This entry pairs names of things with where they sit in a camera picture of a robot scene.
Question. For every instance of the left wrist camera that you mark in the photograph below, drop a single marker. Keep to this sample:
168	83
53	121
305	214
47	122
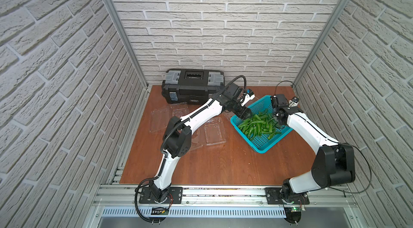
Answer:
247	96

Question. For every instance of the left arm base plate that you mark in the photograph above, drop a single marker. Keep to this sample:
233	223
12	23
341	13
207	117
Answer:
153	196

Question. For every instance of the black plastic toolbox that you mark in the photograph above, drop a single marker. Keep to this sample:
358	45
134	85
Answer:
191	86

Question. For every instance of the aluminium front rail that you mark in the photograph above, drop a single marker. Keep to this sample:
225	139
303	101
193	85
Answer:
227	196

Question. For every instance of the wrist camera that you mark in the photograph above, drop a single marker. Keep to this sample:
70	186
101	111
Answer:
294	102
247	96

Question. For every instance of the clear clamshell container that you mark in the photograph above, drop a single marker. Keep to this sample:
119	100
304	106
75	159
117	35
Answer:
210	134
160	117

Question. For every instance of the green peppers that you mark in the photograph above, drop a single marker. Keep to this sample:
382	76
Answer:
261	125

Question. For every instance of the right corner metal post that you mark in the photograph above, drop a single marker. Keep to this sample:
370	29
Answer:
336	13

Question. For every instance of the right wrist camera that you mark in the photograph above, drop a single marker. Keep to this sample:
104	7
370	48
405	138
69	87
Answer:
294	102

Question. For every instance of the clear clamshell front container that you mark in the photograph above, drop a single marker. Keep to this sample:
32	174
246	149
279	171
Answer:
210	134

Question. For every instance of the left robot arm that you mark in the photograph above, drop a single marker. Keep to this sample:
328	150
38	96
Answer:
177	139

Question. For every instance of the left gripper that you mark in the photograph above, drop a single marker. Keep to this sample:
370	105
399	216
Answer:
242	111

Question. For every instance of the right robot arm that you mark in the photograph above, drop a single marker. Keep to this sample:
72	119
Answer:
334	162

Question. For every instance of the corner metal post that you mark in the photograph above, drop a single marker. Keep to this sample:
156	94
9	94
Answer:
111	9
336	13

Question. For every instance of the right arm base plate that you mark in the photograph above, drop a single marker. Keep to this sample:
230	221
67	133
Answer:
280	195

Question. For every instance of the left corner metal post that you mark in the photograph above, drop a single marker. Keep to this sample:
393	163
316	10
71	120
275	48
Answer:
111	9

